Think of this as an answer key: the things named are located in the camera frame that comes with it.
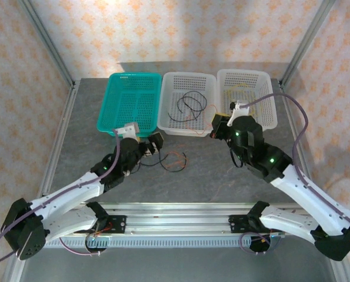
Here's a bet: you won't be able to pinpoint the aluminium frame post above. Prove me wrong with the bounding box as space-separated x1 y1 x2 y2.
17 0 76 88
279 0 337 88

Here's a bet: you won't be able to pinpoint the thin black cable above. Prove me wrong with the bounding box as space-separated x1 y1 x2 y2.
138 151 190 173
176 90 208 114
166 107 206 123

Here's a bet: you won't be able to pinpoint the aluminium table side rail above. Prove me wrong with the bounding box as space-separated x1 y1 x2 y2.
33 80 80 212
279 79 314 183

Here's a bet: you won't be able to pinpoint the grey slotted cable duct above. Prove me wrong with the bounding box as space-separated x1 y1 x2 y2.
45 236 286 248

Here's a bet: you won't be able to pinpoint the red base wires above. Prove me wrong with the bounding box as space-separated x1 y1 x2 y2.
94 221 115 236

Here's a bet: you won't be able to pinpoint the aluminium cross rail frame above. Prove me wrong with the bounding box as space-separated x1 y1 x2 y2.
18 201 316 239

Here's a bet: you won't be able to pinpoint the white perforated plastic basket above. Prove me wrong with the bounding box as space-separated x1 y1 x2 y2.
216 69 279 135
156 72 218 138

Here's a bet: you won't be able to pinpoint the aluminium frame leg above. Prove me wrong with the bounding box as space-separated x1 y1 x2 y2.
332 258 350 282
2 255 27 282

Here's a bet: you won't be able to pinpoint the black round cable port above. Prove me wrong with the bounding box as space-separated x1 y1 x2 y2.
85 234 109 253
249 233 281 254

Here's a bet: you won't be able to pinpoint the teal perforated plastic basket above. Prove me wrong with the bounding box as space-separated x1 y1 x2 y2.
96 72 163 138

